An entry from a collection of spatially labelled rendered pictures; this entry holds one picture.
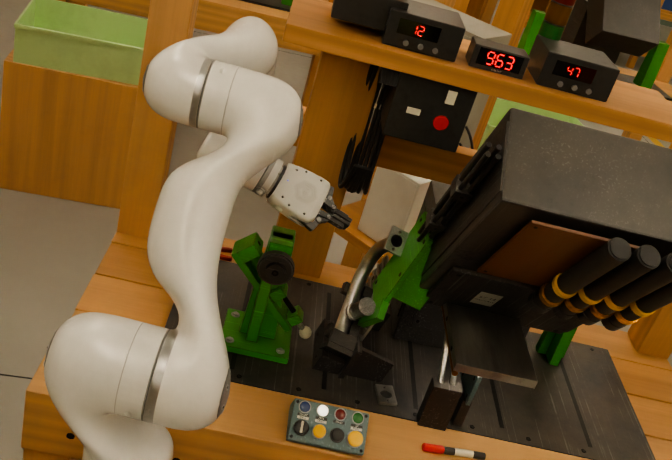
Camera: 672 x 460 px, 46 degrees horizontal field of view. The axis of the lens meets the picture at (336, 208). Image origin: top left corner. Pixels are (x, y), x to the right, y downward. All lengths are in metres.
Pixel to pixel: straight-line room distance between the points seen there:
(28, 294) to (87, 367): 2.25
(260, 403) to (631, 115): 0.97
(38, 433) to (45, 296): 1.66
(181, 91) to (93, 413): 0.43
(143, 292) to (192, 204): 0.83
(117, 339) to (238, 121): 0.33
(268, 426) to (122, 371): 0.61
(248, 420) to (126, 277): 0.51
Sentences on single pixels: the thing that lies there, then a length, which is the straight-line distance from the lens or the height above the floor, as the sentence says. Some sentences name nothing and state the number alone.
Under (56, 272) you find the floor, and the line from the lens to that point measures 3.39.
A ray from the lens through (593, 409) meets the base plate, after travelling 1.97.
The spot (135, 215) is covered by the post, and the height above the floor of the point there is 0.94.
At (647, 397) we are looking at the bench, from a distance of 2.15.
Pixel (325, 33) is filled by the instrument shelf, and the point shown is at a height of 1.54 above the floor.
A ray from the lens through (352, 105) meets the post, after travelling 1.81.
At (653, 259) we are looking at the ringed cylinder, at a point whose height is 1.49.
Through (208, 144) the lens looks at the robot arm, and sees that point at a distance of 1.54.
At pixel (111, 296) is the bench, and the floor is 0.88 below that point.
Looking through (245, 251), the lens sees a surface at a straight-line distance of 1.60.
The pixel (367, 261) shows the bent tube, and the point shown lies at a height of 1.10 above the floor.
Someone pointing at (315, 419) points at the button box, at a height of 0.94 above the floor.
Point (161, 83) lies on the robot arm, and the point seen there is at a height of 1.58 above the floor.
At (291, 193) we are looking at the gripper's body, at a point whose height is 1.27.
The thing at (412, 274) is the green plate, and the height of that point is 1.18.
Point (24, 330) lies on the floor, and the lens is 3.10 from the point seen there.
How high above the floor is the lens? 1.99
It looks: 28 degrees down
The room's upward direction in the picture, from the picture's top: 17 degrees clockwise
